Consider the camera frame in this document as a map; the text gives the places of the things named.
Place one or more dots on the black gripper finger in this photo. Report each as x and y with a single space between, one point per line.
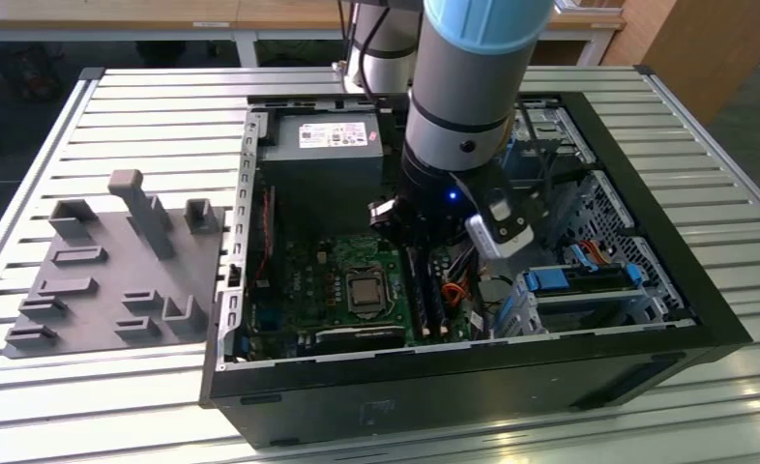
389 217

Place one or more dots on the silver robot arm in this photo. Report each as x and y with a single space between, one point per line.
464 96

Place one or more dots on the black RAM stick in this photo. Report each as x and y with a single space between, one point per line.
439 295

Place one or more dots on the grey power supply unit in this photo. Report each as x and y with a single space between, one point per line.
321 193

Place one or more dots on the silver CPU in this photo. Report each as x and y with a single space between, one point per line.
366 294

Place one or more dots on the green motherboard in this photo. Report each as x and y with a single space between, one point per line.
309 270

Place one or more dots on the blue disk carrier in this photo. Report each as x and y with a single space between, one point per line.
551 280

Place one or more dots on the black graphics card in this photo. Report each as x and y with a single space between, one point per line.
360 336

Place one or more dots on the silver metal drive bay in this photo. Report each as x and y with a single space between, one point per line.
547 125

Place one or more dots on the perforated metal disk cage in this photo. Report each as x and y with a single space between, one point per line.
612 208

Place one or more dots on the black PC case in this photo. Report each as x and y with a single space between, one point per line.
419 396

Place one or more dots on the grey parts rack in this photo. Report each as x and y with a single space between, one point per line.
109 270

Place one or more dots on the wooden cabinet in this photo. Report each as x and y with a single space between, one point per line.
708 48

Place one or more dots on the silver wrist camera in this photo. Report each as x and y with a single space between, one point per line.
492 241

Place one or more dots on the wooden desk white frame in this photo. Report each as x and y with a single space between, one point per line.
127 14

